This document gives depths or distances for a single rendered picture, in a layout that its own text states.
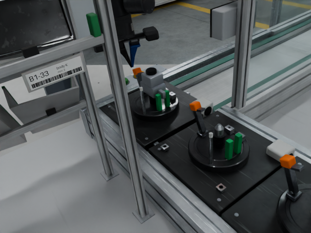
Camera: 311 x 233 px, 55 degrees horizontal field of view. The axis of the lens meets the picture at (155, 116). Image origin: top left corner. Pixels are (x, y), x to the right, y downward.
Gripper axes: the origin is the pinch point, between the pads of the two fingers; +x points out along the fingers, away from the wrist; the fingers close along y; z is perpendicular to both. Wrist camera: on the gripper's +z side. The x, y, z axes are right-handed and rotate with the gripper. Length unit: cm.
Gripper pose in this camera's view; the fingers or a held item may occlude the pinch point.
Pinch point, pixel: (129, 56)
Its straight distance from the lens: 90.3
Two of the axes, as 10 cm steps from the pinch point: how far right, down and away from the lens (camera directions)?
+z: -1.7, -4.9, 8.6
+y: -9.7, 2.3, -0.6
